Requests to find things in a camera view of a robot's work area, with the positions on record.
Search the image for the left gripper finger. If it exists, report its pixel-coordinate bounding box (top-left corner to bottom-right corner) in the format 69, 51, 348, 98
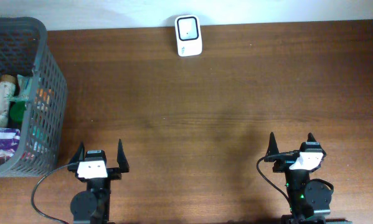
69, 142, 85, 164
117, 139, 130, 170

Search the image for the orange small tissue pack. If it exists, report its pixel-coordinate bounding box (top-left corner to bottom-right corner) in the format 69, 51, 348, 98
34, 88, 54, 110

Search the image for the red purple tissue pack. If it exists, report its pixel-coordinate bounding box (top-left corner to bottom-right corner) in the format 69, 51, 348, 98
0, 128, 21, 166

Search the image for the teal wet wipes pack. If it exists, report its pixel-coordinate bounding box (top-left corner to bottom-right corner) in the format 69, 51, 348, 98
9, 75, 33, 102

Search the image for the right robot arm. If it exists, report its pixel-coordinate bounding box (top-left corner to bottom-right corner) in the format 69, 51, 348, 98
256, 133, 350, 224

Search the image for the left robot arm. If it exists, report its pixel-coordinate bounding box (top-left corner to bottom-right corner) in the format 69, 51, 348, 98
68, 140, 130, 224

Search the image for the white barcode scanner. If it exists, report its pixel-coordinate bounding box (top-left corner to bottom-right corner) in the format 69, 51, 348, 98
174, 15, 203, 57

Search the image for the green lid jar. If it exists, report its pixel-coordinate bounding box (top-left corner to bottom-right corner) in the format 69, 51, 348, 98
9, 101, 26, 123

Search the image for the white floral tube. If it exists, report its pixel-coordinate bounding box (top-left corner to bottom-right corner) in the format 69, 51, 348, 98
0, 75, 16, 128

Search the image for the grey plastic mesh basket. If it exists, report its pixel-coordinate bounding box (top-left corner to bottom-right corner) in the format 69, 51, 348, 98
0, 17, 68, 177

